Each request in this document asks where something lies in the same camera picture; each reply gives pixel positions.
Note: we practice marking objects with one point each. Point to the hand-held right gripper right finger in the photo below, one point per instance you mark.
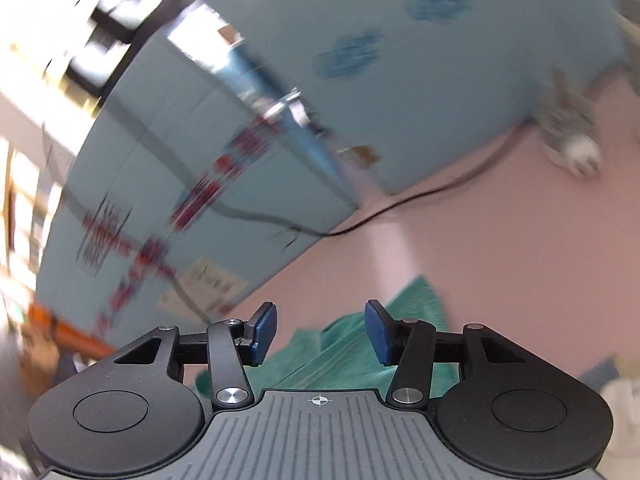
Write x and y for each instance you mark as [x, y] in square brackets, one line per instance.
[377, 332]

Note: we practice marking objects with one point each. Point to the orange cardboard box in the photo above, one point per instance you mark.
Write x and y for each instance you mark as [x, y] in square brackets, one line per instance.
[70, 332]

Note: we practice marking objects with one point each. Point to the green terry towel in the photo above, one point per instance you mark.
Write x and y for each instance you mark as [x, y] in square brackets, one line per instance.
[345, 355]

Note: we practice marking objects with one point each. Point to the blue sweater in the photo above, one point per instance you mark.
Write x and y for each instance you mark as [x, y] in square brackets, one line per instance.
[597, 372]

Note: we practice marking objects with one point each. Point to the white plug adapter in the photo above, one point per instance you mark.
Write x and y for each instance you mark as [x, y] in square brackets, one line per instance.
[572, 135]

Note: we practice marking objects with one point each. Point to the plain light blue cardboard box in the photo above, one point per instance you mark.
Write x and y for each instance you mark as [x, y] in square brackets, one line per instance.
[425, 85]

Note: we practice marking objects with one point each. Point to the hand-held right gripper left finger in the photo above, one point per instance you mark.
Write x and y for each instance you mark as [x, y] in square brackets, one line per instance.
[265, 330]

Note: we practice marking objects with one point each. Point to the labelled light blue cardboard box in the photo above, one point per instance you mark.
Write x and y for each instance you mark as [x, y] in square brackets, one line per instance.
[150, 160]

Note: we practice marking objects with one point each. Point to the white polo shirt black collar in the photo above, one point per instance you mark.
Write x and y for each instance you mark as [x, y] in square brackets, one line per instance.
[625, 410]

